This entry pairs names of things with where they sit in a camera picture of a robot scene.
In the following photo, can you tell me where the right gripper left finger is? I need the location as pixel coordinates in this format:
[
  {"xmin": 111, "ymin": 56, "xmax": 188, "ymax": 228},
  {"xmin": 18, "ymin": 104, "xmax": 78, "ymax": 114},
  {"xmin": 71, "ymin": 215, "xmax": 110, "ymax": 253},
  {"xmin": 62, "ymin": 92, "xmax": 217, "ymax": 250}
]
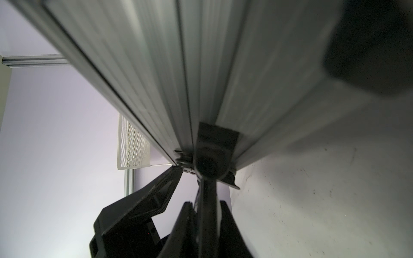
[{"xmin": 158, "ymin": 202, "xmax": 195, "ymax": 258}]

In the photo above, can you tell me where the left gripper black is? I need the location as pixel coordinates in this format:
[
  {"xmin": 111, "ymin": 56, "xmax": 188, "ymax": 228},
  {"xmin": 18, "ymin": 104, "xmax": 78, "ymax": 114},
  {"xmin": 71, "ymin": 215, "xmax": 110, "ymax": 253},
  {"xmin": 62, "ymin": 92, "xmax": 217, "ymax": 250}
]
[{"xmin": 89, "ymin": 166, "xmax": 183, "ymax": 258}]

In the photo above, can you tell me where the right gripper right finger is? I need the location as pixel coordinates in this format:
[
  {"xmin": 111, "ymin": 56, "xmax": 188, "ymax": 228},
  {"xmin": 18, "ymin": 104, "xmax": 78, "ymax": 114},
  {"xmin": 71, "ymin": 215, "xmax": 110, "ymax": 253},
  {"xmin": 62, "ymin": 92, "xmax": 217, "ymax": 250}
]
[{"xmin": 218, "ymin": 201, "xmax": 253, "ymax": 258}]

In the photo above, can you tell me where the dark grey poker case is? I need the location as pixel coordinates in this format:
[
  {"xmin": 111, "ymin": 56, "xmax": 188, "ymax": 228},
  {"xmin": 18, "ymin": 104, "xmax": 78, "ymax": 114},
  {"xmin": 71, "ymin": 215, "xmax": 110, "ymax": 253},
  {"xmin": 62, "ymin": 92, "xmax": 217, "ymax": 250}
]
[{"xmin": 12, "ymin": 1, "xmax": 413, "ymax": 258}]

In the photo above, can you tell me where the white mesh two-tier shelf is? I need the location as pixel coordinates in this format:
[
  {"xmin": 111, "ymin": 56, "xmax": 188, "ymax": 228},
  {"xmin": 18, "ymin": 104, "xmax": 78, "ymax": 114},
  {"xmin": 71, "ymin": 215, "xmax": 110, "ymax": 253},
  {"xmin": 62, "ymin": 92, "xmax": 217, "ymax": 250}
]
[{"xmin": 117, "ymin": 115, "xmax": 171, "ymax": 170}]

